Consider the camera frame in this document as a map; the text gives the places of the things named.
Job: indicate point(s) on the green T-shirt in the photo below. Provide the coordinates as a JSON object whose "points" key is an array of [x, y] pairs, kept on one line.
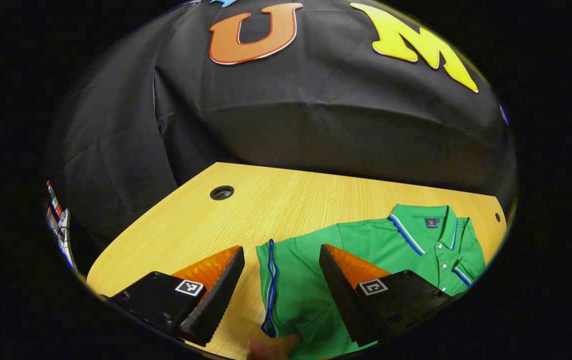
{"points": [[366, 250]]}

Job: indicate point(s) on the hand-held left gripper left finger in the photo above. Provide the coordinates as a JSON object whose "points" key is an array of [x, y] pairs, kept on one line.
{"points": [[220, 295]]}

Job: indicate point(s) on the black backdrop cloth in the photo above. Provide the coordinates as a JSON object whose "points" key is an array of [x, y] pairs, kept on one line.
{"points": [[316, 120]]}

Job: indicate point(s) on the white side table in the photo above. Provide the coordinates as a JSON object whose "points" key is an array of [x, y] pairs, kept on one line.
{"points": [[65, 240]]}

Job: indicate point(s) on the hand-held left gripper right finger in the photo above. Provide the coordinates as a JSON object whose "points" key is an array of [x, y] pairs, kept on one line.
{"points": [[341, 295]]}

